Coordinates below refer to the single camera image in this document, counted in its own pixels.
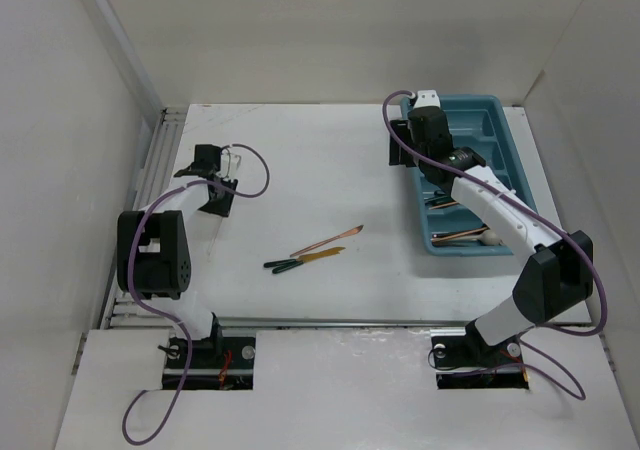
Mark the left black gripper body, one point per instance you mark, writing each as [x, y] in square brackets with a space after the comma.
[219, 204]

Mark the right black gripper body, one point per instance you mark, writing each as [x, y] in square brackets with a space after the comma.
[406, 157]

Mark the rose copper fork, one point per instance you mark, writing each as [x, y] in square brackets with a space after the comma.
[441, 205]

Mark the white plastic spoon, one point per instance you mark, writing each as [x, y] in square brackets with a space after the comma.
[488, 238]

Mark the copper spoon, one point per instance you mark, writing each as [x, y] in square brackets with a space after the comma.
[467, 235]

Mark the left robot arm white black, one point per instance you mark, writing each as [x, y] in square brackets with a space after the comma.
[154, 264]

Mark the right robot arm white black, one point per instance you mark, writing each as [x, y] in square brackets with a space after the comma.
[556, 266]

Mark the blue plastic cutlery tray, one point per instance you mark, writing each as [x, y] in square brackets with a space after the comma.
[477, 122]

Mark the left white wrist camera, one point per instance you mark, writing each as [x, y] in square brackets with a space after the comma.
[230, 163]

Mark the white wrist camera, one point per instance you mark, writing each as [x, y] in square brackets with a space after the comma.
[230, 163]
[426, 98]

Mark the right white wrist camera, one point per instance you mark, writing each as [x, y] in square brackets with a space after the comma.
[426, 98]

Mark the gold knife green handle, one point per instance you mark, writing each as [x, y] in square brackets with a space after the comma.
[280, 266]

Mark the aluminium rail frame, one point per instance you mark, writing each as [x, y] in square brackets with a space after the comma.
[156, 154]

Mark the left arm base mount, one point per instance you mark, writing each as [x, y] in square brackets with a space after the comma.
[224, 363]

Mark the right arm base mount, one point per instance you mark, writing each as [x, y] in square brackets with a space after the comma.
[459, 368]

